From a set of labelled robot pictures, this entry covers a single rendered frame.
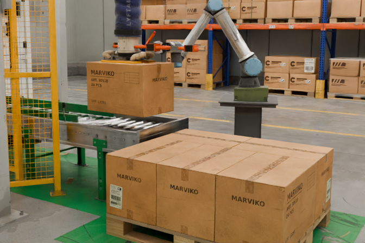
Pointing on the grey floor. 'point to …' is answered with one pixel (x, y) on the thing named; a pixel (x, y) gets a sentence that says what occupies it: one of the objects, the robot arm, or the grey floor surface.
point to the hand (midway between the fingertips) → (156, 47)
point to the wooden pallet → (115, 228)
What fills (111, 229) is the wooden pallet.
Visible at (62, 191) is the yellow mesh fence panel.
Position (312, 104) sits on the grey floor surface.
